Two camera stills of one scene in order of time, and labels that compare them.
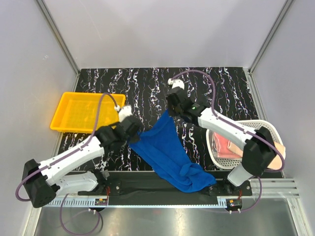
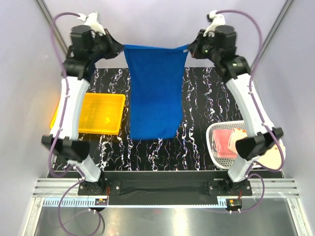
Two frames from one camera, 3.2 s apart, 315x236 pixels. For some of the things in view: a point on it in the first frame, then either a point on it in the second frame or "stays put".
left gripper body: [130, 138] to [102, 46]
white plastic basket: [236, 162] stays put
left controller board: [101, 202] stays put
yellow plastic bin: [78, 111] stays put
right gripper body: [174, 108] to [204, 46]
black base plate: [135, 184] stays put
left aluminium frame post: [59, 36] stays put
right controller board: [234, 203] stays put
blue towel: [158, 144] to [156, 79]
